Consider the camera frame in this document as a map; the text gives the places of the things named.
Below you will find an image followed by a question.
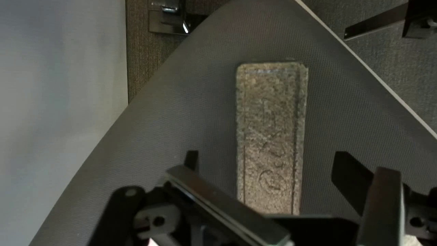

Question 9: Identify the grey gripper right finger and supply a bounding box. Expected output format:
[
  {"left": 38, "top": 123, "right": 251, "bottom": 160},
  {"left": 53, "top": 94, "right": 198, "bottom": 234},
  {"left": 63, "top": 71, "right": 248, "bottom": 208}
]
[{"left": 332, "top": 150, "right": 407, "bottom": 246}]

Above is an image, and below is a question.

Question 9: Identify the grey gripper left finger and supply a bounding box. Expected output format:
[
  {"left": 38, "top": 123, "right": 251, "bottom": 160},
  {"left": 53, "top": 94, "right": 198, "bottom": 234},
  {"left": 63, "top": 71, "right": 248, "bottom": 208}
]
[{"left": 164, "top": 149, "right": 292, "bottom": 246}]

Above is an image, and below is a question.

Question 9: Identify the grey felt board duster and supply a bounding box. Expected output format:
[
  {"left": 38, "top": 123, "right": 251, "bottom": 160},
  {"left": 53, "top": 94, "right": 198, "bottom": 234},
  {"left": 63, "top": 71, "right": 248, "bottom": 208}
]
[{"left": 235, "top": 62, "right": 310, "bottom": 217}]

